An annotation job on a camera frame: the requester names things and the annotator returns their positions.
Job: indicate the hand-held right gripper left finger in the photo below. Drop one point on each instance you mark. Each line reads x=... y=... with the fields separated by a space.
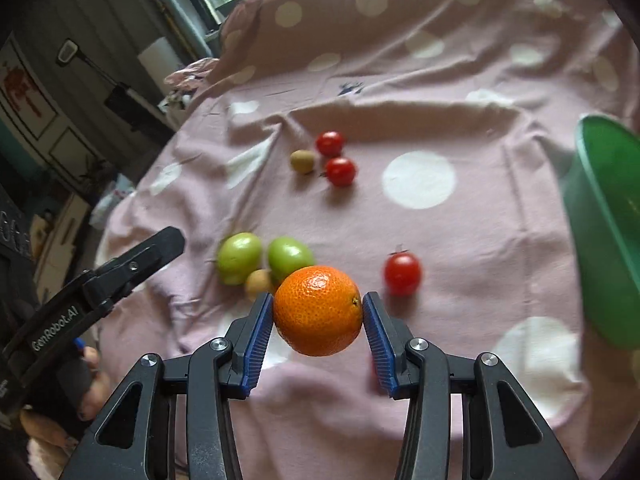
x=257 y=345

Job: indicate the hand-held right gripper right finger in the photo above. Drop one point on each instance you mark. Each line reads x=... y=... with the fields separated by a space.
x=377 y=345

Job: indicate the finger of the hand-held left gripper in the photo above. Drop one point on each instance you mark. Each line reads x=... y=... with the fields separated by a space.
x=165 y=246

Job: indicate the orange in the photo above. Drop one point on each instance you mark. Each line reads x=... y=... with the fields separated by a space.
x=317 y=310

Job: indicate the green plum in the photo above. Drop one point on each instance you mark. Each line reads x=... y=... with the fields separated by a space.
x=290 y=257
x=239 y=258

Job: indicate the green plastic bowl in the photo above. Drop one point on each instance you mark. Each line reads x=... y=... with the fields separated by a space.
x=600 y=210

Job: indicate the person's left hand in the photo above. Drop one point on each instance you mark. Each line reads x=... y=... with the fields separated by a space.
x=93 y=362

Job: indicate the tan longan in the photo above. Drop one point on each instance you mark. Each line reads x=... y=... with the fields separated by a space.
x=302 y=161
x=258 y=282

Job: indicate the white plastic bag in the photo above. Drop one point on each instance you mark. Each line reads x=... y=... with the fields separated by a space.
x=112 y=202

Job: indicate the black pole device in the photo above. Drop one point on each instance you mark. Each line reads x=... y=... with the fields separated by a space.
x=132 y=105

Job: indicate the crumpled floral cloth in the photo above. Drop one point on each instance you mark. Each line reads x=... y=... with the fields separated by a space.
x=190 y=80

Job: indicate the white box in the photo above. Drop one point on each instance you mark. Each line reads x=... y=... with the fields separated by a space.
x=156 y=60

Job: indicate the grey pipe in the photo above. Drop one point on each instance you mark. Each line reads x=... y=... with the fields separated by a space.
x=175 y=10

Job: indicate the pink polka dot blanket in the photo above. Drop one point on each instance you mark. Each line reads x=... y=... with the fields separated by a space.
x=400 y=85

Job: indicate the wall poster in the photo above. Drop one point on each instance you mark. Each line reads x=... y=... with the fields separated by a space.
x=22 y=90

